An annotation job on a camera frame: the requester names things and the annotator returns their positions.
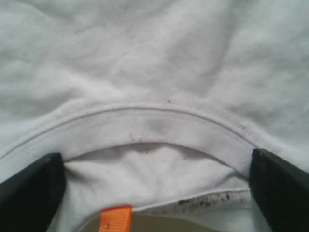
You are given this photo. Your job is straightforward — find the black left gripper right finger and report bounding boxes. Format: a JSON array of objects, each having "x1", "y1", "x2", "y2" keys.
[{"x1": 249, "y1": 148, "x2": 309, "y2": 232}]

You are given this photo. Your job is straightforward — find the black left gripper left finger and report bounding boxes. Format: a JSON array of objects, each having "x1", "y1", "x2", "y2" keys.
[{"x1": 0, "y1": 153, "x2": 66, "y2": 232}]

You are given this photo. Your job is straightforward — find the white t-shirt red lettering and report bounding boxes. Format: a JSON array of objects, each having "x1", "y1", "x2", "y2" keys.
[{"x1": 0, "y1": 0, "x2": 309, "y2": 232}]

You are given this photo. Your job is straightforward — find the small orange tag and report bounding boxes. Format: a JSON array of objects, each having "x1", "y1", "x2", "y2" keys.
[{"x1": 99, "y1": 205, "x2": 132, "y2": 232}]

